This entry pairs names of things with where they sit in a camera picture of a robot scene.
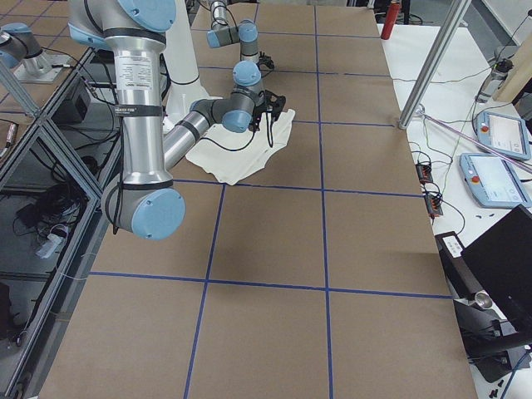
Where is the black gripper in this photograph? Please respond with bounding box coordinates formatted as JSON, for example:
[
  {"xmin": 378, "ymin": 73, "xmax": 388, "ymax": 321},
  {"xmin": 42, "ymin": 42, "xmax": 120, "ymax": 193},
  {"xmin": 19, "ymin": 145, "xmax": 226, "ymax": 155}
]
[{"xmin": 251, "ymin": 93, "xmax": 274, "ymax": 125}]

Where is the cream long-sleeve cat shirt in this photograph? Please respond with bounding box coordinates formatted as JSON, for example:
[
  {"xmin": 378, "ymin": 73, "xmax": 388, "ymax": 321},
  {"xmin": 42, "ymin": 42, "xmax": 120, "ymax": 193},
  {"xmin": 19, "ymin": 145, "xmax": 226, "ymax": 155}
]
[{"xmin": 185, "ymin": 109, "xmax": 296, "ymax": 185}]

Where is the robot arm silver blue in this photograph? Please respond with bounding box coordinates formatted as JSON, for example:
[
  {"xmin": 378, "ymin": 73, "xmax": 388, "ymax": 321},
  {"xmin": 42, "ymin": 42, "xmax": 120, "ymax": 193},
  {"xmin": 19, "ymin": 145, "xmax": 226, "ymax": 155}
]
[
  {"xmin": 206, "ymin": 1, "xmax": 260, "ymax": 64},
  {"xmin": 69, "ymin": 1, "xmax": 272, "ymax": 240}
]

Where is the grey third robot arm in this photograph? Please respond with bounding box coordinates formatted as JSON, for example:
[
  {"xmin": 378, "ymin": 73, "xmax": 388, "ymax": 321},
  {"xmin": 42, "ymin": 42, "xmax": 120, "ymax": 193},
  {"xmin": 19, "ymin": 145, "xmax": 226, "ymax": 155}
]
[{"xmin": 1, "ymin": 22, "xmax": 71, "ymax": 84}]

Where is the pink reaching stick white hook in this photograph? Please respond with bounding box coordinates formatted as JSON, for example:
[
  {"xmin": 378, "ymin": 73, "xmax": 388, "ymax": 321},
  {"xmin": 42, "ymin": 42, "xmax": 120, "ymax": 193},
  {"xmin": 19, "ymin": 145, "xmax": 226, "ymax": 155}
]
[{"xmin": 413, "ymin": 104, "xmax": 532, "ymax": 171}]

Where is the red cylinder bottle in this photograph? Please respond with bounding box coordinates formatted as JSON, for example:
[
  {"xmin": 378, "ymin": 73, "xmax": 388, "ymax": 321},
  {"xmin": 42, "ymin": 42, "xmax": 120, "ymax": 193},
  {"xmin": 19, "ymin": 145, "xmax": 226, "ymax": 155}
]
[{"xmin": 381, "ymin": 0, "xmax": 401, "ymax": 40}]

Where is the orange circuit board far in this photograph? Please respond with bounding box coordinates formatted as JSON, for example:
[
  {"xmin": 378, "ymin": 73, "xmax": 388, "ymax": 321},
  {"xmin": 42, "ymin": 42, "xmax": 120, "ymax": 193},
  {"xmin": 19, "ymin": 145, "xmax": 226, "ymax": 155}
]
[{"xmin": 416, "ymin": 163, "xmax": 433, "ymax": 184}]

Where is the orange circuit board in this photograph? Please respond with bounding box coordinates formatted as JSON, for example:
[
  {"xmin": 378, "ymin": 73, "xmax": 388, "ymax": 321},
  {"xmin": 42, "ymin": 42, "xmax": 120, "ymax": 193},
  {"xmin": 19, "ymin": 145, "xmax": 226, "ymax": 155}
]
[
  {"xmin": 424, "ymin": 192, "xmax": 443, "ymax": 219},
  {"xmin": 416, "ymin": 163, "xmax": 433, "ymax": 184}
]

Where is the orange circuit board near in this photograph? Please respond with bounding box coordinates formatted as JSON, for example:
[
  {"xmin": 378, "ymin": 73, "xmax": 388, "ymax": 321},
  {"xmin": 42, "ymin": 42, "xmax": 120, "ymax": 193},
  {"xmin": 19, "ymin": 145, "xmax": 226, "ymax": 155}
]
[{"xmin": 424, "ymin": 192, "xmax": 443, "ymax": 219}]

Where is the near teach pendant tablet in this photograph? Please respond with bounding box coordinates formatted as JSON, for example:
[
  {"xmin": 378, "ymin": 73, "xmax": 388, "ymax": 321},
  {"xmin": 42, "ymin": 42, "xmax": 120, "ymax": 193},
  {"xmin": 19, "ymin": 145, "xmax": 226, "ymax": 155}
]
[{"xmin": 459, "ymin": 153, "xmax": 531, "ymax": 209}]

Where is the teach pendant tablet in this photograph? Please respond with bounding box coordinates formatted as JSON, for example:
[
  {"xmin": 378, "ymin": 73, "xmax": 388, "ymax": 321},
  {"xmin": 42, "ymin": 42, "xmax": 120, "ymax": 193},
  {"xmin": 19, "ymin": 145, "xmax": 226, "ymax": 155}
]
[
  {"xmin": 474, "ymin": 111, "xmax": 531, "ymax": 160},
  {"xmin": 459, "ymin": 153, "xmax": 531, "ymax": 209}
]

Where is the far teach pendant tablet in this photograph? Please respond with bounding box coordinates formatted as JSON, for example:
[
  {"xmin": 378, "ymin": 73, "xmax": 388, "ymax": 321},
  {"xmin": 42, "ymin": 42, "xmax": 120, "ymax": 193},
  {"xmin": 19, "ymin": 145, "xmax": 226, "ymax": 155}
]
[{"xmin": 474, "ymin": 111, "xmax": 531, "ymax": 160}]

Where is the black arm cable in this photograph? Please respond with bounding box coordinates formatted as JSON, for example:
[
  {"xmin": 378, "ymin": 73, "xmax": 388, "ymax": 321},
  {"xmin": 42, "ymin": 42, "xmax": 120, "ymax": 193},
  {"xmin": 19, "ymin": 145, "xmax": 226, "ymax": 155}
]
[{"xmin": 204, "ymin": 111, "xmax": 276, "ymax": 152}]

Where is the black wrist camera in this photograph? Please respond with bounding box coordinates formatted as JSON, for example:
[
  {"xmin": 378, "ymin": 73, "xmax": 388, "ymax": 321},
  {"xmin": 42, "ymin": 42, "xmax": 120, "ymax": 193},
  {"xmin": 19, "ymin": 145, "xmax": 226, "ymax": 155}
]
[
  {"xmin": 264, "ymin": 90, "xmax": 286, "ymax": 122},
  {"xmin": 257, "ymin": 52, "xmax": 275, "ymax": 71}
]

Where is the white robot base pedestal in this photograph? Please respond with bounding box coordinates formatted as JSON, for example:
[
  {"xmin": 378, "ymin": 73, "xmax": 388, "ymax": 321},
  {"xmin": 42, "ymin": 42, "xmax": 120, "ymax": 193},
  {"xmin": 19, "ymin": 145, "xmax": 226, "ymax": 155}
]
[{"xmin": 163, "ymin": 0, "xmax": 209, "ymax": 134}]

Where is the aluminium side frame rail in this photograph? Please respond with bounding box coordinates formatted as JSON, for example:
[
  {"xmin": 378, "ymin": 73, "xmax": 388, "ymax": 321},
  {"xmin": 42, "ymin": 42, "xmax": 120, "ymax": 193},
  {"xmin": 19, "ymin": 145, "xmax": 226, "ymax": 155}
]
[{"xmin": 1, "ymin": 38, "xmax": 120, "ymax": 398}]

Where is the aluminium frame post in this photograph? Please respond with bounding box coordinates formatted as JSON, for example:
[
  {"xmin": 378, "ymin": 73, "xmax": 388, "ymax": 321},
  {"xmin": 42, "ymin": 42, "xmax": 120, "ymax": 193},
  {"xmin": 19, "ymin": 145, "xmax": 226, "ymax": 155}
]
[{"xmin": 398, "ymin": 0, "xmax": 471, "ymax": 130}]

